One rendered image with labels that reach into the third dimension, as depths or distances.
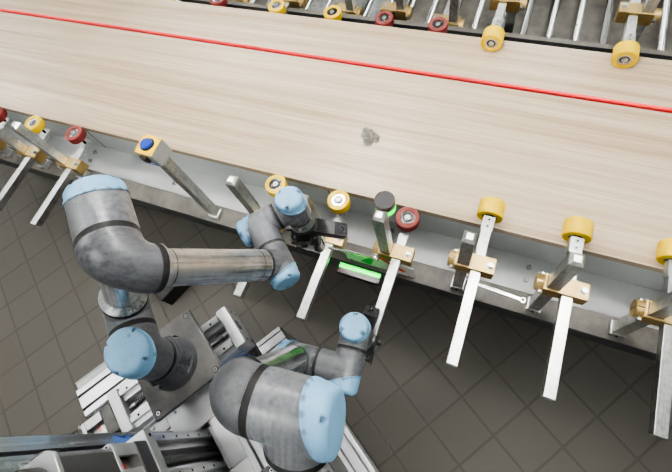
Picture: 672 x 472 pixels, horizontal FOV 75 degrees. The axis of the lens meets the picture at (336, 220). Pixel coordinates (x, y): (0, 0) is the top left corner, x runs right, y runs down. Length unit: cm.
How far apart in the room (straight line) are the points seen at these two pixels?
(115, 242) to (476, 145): 120
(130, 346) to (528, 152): 134
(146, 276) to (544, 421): 187
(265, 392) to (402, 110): 124
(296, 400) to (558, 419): 173
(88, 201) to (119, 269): 14
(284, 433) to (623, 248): 115
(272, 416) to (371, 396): 156
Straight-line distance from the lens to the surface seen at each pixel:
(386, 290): 144
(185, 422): 147
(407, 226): 146
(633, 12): 202
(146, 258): 86
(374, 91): 179
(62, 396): 296
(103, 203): 90
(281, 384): 73
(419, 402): 225
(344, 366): 111
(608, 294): 180
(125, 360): 121
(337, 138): 167
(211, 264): 94
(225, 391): 76
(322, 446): 72
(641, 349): 170
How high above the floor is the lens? 225
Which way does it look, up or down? 63 degrees down
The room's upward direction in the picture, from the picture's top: 24 degrees counter-clockwise
